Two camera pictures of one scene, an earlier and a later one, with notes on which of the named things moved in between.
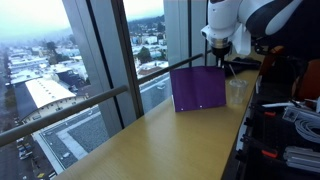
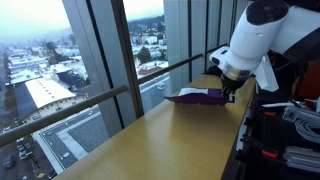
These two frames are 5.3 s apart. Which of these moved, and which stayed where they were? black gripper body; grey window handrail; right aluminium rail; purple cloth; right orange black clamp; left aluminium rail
Moved: purple cloth; black gripper body
Stayed: left aluminium rail; right aluminium rail; grey window handrail; right orange black clamp
